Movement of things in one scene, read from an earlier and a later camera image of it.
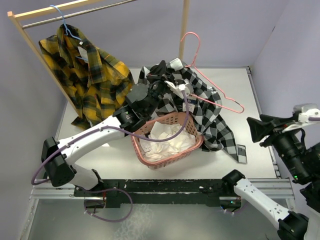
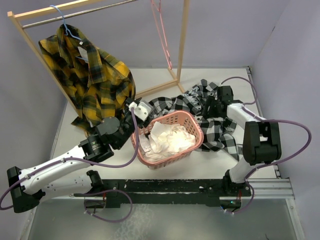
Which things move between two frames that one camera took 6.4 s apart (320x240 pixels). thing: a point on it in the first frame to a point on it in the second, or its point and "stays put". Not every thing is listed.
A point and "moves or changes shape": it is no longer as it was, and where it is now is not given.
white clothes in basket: [156, 150] stays put
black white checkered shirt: [185, 91] moves or changes shape
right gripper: [258, 128] to [211, 101]
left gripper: [158, 72] to [127, 102]
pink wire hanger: [204, 100] to [159, 10]
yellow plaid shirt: [96, 82] stays put
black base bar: [205, 192] stays put
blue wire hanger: [68, 31] stays put
